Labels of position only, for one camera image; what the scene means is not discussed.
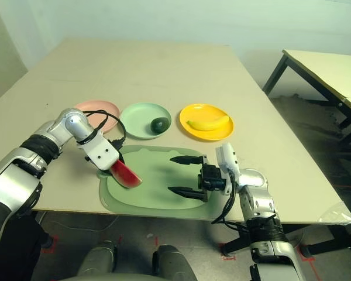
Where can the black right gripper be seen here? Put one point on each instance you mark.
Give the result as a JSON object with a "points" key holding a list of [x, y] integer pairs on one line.
{"points": [[213, 178]]}

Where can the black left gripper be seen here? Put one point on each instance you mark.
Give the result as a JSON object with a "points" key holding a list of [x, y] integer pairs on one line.
{"points": [[87, 158]]}

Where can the red watermelon slice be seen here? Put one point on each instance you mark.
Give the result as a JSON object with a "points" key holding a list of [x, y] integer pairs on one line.
{"points": [[125, 175]]}

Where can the yellow toy banana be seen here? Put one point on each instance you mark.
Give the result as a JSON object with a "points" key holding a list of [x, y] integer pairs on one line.
{"points": [[207, 124]]}

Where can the dark green avocado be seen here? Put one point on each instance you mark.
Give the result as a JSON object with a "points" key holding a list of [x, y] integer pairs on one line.
{"points": [[160, 125]]}

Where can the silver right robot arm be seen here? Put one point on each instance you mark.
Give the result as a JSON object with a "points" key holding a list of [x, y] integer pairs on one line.
{"points": [[257, 199]]}

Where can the green silicone cutting mat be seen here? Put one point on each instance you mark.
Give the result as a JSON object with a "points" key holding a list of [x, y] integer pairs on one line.
{"points": [[152, 202]]}

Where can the pink plastic plate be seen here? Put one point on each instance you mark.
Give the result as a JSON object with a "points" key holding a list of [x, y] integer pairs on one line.
{"points": [[101, 104]]}

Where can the mint green plastic plate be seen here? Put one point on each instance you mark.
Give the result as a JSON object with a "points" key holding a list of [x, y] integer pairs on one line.
{"points": [[137, 120]]}

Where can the yellow plastic plate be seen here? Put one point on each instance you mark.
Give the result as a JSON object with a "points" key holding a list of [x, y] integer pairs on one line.
{"points": [[206, 112]]}

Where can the bystander black clothed leg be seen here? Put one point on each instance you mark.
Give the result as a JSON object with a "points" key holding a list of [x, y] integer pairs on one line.
{"points": [[17, 257]]}

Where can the clear plastic film scrap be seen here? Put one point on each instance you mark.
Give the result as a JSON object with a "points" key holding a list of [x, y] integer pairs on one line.
{"points": [[336, 216]]}

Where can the beige side table black legs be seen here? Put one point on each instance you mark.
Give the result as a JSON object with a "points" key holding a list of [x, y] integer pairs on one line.
{"points": [[324, 67]]}

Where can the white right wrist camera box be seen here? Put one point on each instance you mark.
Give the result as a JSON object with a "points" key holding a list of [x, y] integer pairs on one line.
{"points": [[226, 156]]}

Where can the black main table leg frame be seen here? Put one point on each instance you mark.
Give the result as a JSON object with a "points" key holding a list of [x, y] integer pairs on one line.
{"points": [[237, 243]]}

